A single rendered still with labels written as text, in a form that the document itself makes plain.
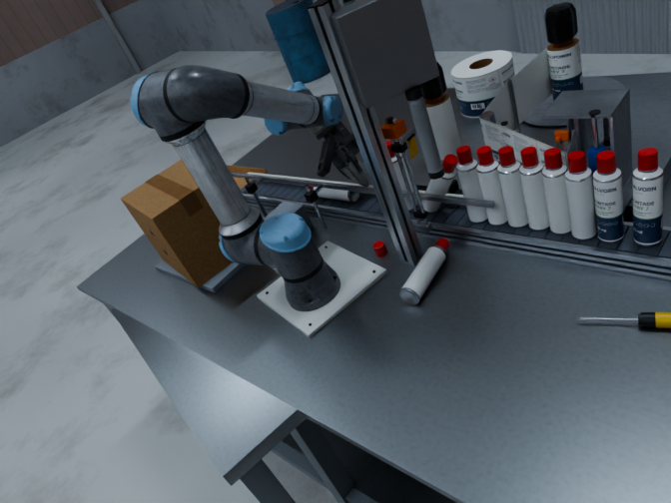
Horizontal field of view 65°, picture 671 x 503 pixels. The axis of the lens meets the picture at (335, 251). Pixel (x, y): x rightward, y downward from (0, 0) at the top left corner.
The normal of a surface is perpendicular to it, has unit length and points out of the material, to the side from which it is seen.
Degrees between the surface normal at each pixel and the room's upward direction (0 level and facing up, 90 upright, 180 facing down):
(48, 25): 90
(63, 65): 90
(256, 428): 0
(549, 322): 0
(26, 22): 90
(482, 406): 0
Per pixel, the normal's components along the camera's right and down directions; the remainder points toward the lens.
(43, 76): 0.58, 0.29
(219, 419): -0.34, -0.76
